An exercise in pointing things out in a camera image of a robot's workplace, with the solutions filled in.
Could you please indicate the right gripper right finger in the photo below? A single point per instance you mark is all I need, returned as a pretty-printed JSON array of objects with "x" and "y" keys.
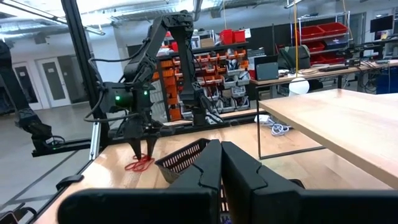
[{"x": 242, "y": 180}]

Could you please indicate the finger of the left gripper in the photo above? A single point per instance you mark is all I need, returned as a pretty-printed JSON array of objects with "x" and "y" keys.
[
  {"x": 151, "y": 144},
  {"x": 136, "y": 146}
]

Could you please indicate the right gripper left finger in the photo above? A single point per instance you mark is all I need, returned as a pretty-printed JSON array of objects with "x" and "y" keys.
[{"x": 205, "y": 174}]

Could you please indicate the red rubber band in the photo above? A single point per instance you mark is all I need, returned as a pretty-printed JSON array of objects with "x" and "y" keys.
[{"x": 143, "y": 162}]

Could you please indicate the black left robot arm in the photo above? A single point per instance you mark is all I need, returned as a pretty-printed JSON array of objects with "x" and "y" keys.
[{"x": 186, "y": 62}]

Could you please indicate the long wooden desk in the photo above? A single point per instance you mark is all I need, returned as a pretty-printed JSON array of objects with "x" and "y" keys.
[{"x": 326, "y": 73}]

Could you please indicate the white power adapter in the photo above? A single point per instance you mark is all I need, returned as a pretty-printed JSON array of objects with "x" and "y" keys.
[{"x": 261, "y": 119}]

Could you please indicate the black table clamp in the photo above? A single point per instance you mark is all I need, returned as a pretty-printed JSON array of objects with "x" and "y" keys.
[{"x": 70, "y": 181}]

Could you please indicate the black rack with orange bins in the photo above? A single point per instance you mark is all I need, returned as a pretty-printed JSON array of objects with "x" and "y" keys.
[{"x": 217, "y": 77}]

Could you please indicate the white double door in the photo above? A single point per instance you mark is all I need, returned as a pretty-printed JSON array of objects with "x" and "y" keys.
[{"x": 53, "y": 81}]

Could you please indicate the white light bulb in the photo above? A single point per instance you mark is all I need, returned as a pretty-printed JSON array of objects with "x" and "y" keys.
[{"x": 298, "y": 87}]

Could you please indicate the wooden riser shelf black legs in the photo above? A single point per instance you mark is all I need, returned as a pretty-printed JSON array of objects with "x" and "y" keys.
[{"x": 342, "y": 130}]

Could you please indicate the grey laptop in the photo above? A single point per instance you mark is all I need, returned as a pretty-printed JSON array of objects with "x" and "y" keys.
[{"x": 267, "y": 70}]

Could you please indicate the red storage bin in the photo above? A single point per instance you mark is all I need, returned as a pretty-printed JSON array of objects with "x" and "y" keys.
[
  {"x": 239, "y": 36},
  {"x": 226, "y": 36}
]

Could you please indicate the dark green backpack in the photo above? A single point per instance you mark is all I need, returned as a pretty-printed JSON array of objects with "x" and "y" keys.
[{"x": 293, "y": 57}]

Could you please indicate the black monitor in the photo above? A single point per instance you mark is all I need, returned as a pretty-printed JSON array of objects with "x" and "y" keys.
[{"x": 382, "y": 23}]

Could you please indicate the silver aluminium bracket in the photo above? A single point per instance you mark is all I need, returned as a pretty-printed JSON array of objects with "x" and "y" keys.
[{"x": 94, "y": 140}]

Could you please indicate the black aluminium table frame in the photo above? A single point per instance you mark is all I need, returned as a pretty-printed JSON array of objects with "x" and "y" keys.
[{"x": 83, "y": 62}]

